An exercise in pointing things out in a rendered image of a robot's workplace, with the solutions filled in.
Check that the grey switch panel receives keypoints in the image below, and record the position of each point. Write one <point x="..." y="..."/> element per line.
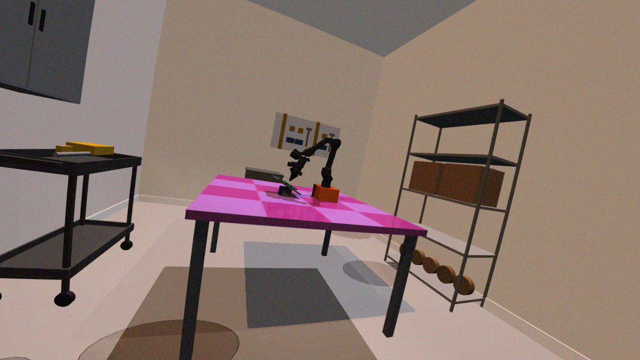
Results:
<point x="285" y="191"/>

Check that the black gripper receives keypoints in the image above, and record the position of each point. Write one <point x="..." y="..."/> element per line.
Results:
<point x="296" y="171"/>

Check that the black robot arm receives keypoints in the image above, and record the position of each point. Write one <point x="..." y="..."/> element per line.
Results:
<point x="327" y="170"/>

